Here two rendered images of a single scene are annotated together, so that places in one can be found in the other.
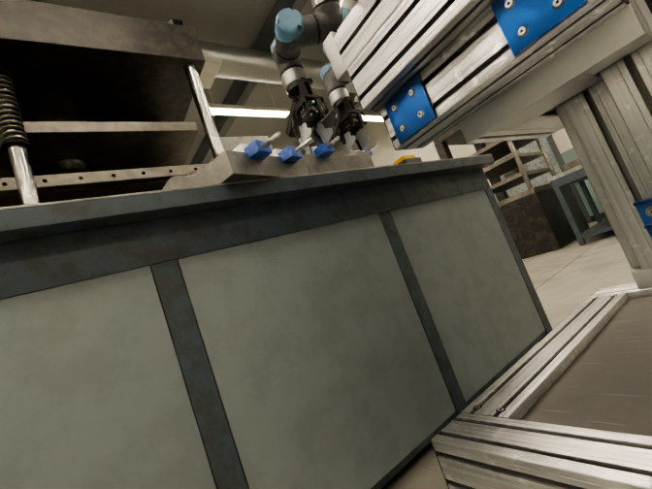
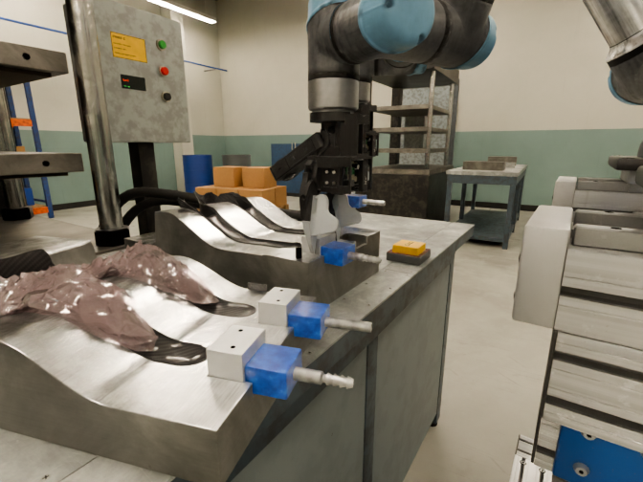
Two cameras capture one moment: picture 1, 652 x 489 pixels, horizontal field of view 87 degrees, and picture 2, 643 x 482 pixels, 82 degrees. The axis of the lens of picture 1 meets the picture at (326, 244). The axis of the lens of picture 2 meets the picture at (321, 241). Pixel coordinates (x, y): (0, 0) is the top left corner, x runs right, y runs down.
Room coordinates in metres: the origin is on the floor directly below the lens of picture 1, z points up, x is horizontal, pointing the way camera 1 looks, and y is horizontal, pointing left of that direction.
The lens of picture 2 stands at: (0.43, 0.13, 1.06)
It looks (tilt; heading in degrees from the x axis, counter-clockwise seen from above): 14 degrees down; 340
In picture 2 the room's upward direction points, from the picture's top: straight up
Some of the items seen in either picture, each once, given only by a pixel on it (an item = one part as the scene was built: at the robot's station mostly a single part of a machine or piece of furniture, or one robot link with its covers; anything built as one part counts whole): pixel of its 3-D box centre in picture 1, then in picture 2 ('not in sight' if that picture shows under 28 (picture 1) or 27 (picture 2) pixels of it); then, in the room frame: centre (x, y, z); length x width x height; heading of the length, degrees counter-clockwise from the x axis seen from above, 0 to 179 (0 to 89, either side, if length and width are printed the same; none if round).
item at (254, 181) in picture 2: not in sight; (242, 190); (6.28, -0.70, 0.37); 1.20 x 0.82 x 0.74; 47
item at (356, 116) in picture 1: (348, 116); (355, 132); (1.24, -0.25, 1.09); 0.09 x 0.08 x 0.12; 37
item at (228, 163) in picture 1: (212, 199); (94, 315); (0.93, 0.25, 0.86); 0.50 x 0.26 x 0.11; 54
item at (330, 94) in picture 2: (296, 81); (334, 98); (0.97, -0.09, 1.13); 0.08 x 0.08 x 0.05
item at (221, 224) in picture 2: not in sight; (248, 216); (1.19, 0.02, 0.92); 0.35 x 0.16 x 0.09; 37
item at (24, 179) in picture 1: (36, 221); not in sight; (1.18, 0.95, 1.10); 0.05 x 0.05 x 1.30
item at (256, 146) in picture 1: (261, 148); (284, 371); (0.73, 0.06, 0.86); 0.13 x 0.05 x 0.05; 54
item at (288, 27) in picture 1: (294, 33); (390, 24); (0.88, -0.12, 1.20); 0.11 x 0.11 x 0.08; 11
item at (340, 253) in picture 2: (326, 148); (343, 253); (0.95, -0.10, 0.89); 0.13 x 0.05 x 0.05; 37
